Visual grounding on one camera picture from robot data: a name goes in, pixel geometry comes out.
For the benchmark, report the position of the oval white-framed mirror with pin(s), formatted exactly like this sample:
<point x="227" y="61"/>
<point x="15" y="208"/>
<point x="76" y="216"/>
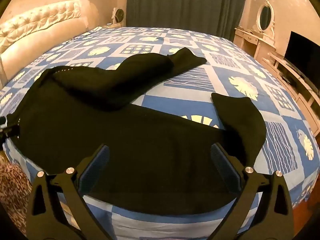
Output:
<point x="265" y="16"/>

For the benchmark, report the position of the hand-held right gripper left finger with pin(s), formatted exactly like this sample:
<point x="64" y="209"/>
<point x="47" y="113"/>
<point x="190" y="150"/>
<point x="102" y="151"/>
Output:
<point x="100" y="160"/>

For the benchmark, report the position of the black television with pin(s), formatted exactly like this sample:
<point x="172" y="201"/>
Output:
<point x="302" y="55"/>

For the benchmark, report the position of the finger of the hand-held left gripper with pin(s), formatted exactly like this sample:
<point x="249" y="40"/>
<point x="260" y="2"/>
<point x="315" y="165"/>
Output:
<point x="3" y="130"/>

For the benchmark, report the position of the brown patterned clothing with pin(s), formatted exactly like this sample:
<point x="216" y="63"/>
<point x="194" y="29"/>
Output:
<point x="13" y="192"/>

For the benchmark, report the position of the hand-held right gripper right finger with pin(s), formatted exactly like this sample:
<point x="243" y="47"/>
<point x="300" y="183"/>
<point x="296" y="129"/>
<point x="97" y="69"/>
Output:
<point x="222" y="162"/>

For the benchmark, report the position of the cream tufted headboard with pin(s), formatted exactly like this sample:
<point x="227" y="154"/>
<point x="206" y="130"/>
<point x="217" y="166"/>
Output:
<point x="37" y="35"/>

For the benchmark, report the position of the round table clock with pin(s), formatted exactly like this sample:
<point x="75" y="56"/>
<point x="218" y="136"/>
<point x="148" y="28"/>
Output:
<point x="119" y="15"/>

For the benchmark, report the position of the cream television cabinet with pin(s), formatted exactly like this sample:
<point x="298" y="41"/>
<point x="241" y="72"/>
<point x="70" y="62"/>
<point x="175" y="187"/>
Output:
<point x="292" y="80"/>

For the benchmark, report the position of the blue patterned bed sheet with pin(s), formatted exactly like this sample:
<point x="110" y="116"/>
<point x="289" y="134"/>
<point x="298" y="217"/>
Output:
<point x="175" y="100"/>

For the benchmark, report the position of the dark teal curtain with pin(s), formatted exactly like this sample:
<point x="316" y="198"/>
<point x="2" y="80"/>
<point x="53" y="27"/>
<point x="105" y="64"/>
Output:
<point x="187" y="5"/>

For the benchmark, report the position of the cream dressing table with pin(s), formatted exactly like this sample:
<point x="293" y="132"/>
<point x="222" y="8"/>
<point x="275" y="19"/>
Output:
<point x="250" y="41"/>

